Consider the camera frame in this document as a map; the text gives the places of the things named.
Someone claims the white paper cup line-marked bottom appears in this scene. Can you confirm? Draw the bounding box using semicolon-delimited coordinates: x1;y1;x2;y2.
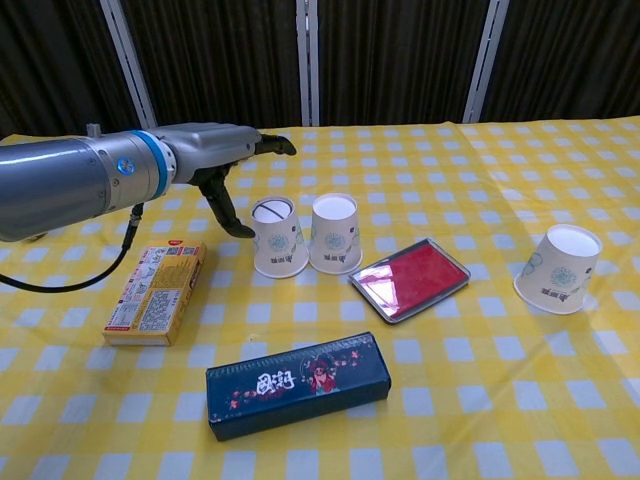
250;196;310;279

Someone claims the yellow cardboard box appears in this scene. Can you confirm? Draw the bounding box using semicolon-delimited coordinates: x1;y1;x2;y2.
102;238;208;348

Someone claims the white partition post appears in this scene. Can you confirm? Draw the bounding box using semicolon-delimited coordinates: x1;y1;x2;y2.
98;0;160;132
461;0;510;124
295;0;322;127

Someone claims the dark blue printed box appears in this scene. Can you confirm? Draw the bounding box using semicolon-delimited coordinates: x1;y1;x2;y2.
205;330;392;442

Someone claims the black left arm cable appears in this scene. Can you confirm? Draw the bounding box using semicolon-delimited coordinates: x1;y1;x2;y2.
0;204;145;295

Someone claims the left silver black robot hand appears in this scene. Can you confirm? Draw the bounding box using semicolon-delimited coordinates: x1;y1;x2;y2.
164;122;297;239

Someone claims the red ink pad tin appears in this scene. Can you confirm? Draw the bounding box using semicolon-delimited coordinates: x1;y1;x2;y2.
348;237;472;326

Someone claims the yellow checkered tablecloth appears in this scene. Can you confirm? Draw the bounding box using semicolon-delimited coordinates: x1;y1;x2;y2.
0;115;640;480

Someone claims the white paper cup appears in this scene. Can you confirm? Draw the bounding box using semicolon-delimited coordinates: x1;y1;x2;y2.
513;223;603;315
309;193;364;276

